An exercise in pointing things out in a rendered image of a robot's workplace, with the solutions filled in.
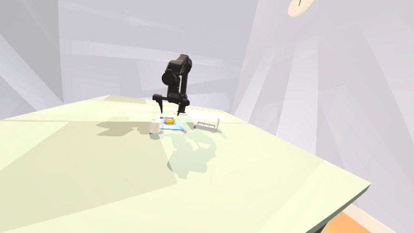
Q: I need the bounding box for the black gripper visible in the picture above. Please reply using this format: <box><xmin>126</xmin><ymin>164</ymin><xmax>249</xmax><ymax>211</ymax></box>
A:
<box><xmin>152</xmin><ymin>86</ymin><xmax>190</xmax><ymax>116</ymax></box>

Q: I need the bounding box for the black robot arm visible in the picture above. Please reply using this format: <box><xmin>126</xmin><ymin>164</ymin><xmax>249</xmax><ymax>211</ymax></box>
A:
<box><xmin>162</xmin><ymin>54</ymin><xmax>192</xmax><ymax>105</ymax></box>

